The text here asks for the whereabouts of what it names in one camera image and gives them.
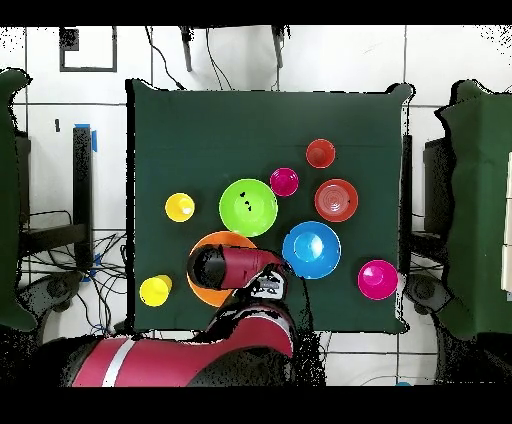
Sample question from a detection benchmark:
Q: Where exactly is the large yellow-orange bowl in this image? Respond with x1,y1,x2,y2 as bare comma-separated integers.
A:
186,230,258,309

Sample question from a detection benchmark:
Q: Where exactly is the green bowl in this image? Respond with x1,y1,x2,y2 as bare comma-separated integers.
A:
218,178,279,239

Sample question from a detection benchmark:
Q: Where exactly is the pink cup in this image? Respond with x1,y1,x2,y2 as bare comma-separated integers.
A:
268,167,300,198

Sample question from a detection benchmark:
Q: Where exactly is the blue bowl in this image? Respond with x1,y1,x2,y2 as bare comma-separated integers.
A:
281,220,342,280

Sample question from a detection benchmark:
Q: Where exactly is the amber yellow cup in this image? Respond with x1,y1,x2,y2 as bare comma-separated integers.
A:
164,192,197,224

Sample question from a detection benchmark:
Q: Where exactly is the small orange bowl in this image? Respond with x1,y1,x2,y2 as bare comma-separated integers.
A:
314,178,360,224

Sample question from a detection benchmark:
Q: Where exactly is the dark green table cloth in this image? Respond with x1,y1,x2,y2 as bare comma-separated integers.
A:
125,78,415,335

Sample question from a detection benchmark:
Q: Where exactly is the orange cup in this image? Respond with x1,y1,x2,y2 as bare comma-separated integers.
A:
305,138,337,170

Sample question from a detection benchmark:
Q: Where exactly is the bright yellow cup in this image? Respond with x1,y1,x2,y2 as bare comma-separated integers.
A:
138,274,174,308

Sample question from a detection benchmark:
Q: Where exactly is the pink bowl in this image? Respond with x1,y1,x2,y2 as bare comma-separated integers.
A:
356,259,400,301

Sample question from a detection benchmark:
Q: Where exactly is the grey metal leg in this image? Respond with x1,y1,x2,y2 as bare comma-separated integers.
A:
178,25,195,74
271,25,287,70

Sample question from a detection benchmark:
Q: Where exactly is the blue tape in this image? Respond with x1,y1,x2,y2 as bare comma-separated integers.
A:
73,123,99,154

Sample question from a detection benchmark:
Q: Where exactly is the black metal stand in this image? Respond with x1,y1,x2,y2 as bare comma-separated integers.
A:
17,125,95,273

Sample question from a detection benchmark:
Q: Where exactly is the black cabinet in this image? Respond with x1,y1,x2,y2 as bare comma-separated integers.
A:
422,136,455,237
14,134,32,225

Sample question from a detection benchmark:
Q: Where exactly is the grey office chair base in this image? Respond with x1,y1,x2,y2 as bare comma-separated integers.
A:
17,271,84,314
403,273,454,316

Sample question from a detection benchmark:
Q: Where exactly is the green cloth side table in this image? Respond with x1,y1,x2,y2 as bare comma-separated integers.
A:
434,79,512,341
0,67,38,333

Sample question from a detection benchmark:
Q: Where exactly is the black cable with plug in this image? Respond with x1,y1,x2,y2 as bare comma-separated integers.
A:
144,26,186,92

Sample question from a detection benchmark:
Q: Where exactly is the black metal post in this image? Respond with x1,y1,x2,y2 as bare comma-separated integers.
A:
400,133,414,277

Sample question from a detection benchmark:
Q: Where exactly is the tangle of cables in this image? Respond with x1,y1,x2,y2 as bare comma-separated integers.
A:
23,233,130,337

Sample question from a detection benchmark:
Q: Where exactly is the thin black cable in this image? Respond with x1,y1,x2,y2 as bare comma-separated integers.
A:
204,26,234,92

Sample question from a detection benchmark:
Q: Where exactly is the grey square floor frame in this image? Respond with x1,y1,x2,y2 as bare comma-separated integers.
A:
58,26,118,74

